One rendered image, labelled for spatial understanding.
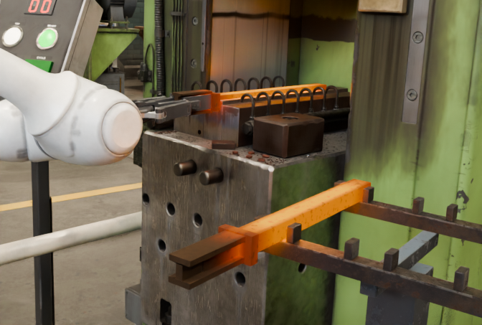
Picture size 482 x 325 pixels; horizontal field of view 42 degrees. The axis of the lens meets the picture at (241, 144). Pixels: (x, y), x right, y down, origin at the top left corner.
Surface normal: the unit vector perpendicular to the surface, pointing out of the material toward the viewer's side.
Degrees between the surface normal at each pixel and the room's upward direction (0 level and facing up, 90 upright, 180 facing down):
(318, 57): 90
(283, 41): 90
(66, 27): 60
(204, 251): 0
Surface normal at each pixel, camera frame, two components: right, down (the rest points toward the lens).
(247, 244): -0.59, 0.14
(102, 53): 0.53, 0.21
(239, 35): 0.70, 0.18
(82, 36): 0.94, 0.11
